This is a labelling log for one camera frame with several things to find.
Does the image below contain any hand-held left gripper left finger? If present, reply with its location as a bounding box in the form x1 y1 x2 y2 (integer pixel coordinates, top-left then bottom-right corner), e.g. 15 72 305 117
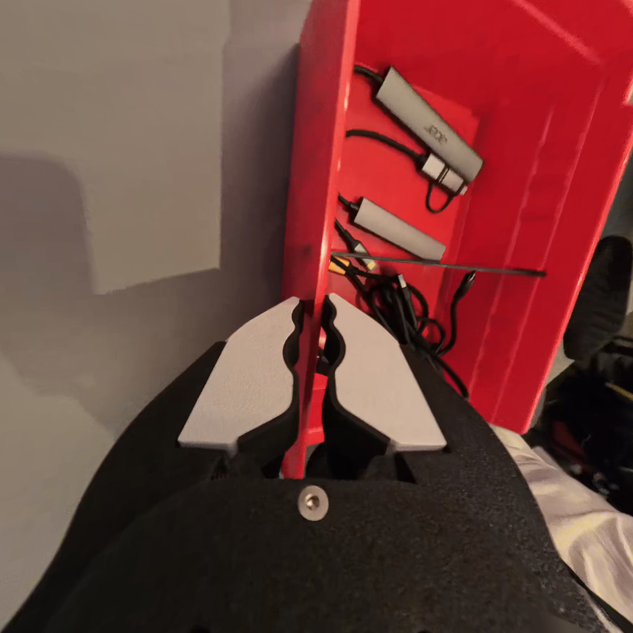
177 297 305 453

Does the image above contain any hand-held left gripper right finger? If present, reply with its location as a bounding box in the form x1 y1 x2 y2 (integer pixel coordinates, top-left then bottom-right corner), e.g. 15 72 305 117
319 293 448 456

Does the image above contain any red plastic bin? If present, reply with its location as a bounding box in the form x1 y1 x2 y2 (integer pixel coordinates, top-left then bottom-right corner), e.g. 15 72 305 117
279 0 633 480

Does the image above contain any plain grey usb hub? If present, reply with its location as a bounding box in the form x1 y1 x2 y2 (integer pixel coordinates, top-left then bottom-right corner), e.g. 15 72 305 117
338 194 447 261

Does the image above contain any black bin divider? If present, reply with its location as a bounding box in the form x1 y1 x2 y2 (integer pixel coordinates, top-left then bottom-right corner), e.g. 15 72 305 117
330 251 547 278

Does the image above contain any white cloth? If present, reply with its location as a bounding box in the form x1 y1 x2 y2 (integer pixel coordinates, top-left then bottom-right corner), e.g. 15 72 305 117
495 425 633 633

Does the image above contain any black padded mat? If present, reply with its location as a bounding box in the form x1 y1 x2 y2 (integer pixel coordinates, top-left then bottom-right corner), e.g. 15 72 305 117
564 235 633 362

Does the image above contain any tangle of black cables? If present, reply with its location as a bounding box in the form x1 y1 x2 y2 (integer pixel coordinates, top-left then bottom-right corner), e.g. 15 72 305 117
363 272 478 396

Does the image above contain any black cable orange plug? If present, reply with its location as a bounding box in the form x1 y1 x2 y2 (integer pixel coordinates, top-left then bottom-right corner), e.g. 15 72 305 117
329 256 368 292

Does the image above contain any braided cable silver plug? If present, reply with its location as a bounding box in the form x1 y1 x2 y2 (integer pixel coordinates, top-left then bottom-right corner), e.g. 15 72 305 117
335 220 377 271

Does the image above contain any black cable silver adapter plug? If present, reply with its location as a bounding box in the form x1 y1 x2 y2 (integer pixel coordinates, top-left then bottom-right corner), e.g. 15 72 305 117
345 130 469 214

